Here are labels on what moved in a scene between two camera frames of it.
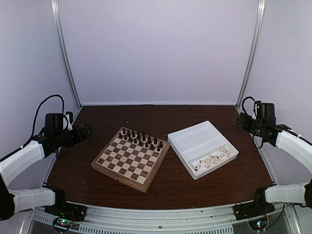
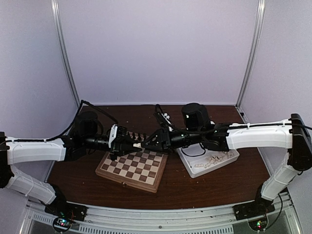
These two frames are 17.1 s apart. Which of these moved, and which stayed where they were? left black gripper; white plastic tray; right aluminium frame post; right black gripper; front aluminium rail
Moved: right black gripper; left black gripper
Stayed: right aluminium frame post; white plastic tray; front aluminium rail
